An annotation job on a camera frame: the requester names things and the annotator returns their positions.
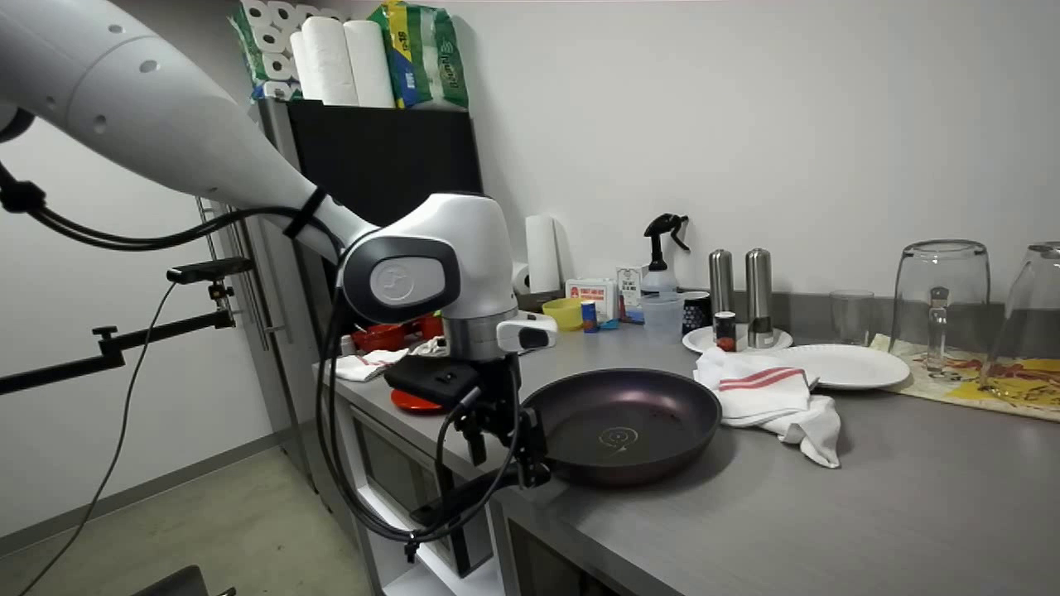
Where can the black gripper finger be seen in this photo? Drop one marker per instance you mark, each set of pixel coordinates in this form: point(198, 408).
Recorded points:
point(534, 450)

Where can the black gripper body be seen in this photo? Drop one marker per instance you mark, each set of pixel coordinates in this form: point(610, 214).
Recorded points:
point(491, 392)

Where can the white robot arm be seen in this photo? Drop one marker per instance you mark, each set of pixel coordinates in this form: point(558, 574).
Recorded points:
point(142, 102)

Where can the red plate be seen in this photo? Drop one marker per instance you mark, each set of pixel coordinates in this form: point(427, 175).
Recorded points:
point(413, 403)

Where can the dark glossy undercounter appliance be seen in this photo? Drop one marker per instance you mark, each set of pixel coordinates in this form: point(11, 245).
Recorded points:
point(467, 548)

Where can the red black clamp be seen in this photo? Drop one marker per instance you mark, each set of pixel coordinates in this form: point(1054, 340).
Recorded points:
point(385, 334)

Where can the small blue can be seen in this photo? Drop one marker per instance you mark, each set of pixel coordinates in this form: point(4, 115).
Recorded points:
point(590, 320)

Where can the crumpled white cloth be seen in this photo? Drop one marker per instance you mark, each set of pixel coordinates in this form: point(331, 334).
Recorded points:
point(366, 365)

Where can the white paper towel roll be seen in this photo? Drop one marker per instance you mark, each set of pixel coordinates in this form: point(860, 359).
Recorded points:
point(370, 60)
point(543, 253)
point(319, 60)

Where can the small white box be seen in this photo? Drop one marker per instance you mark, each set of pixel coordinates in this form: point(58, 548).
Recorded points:
point(629, 290)

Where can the small white plate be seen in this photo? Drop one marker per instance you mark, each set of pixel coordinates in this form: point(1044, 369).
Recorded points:
point(696, 340)

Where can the clear spray bottle black nozzle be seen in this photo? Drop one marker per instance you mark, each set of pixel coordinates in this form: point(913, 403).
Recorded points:
point(659, 290)

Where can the small dark spice jar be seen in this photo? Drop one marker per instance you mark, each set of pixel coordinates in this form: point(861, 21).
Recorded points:
point(727, 334)

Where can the white towel red stripe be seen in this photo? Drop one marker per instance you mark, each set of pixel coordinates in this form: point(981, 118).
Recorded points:
point(771, 403)

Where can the steel shaker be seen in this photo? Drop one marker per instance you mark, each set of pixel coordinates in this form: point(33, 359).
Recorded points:
point(758, 283)
point(721, 276)

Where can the tall black cabinet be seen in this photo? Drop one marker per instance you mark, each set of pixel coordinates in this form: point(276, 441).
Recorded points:
point(374, 154)

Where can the white dinner plate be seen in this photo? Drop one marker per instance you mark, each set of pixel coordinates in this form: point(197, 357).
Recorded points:
point(849, 365)

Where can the green package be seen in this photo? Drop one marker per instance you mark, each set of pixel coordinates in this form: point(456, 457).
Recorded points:
point(430, 56)

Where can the patterned paper towel pack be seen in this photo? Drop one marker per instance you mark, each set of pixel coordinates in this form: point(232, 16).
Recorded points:
point(266, 44)

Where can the upturned clear glass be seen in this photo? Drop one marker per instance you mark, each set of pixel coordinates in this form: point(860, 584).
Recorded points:
point(938, 276)
point(1036, 299)

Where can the colourful placemat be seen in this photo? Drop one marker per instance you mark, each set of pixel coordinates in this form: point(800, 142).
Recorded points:
point(996, 387)

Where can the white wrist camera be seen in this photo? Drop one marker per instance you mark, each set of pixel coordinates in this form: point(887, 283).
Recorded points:
point(532, 334)

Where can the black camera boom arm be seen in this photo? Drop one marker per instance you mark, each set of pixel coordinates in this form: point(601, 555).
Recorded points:
point(111, 346)

